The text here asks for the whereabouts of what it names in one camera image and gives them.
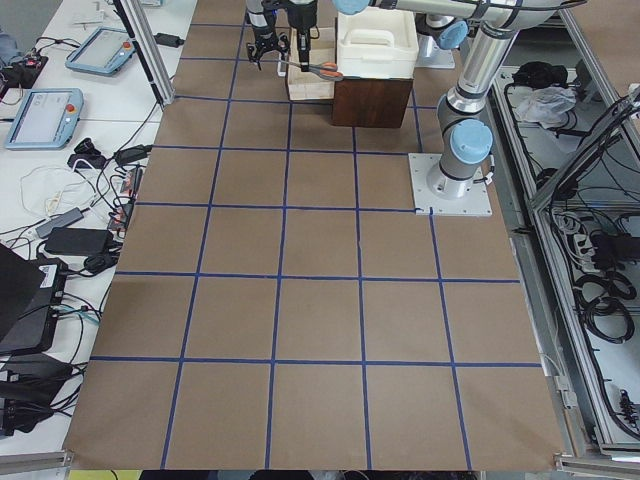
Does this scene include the lower teach pendant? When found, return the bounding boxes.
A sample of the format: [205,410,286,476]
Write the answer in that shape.
[4,88,84,151]

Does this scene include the black power adapter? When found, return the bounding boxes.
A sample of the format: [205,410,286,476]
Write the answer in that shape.
[44,227,113,256]

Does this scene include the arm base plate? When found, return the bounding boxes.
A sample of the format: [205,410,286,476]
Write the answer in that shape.
[408,153,492,217]

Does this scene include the dark wooden cabinet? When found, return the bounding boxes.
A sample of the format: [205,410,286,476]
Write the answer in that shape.
[331,78,413,129]

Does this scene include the white foam tray box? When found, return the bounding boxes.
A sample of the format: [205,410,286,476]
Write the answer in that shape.
[337,7,419,79]

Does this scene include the orange grey handled scissors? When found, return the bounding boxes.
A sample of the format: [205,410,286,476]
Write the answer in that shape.
[282,60,344,82]

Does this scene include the wooden drawer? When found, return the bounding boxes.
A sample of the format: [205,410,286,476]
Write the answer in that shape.
[286,27,336,101]

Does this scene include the black laptop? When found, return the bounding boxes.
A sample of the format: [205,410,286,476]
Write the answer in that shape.
[1,246,67,356]

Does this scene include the teach pendant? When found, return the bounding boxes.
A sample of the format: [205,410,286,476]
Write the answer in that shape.
[4,88,84,151]
[65,27,134,76]

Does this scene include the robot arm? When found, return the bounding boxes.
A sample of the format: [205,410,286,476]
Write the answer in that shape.
[333,1,578,118]
[245,0,290,69]

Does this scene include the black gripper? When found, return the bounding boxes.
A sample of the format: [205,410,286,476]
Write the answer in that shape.
[246,23,290,70]
[286,0,318,72]

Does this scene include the upper teach pendant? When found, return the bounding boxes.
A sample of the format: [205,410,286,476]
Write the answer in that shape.
[65,27,134,76]

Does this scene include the aluminium frame post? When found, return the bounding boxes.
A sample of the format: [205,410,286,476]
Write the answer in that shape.
[114,0,175,109]

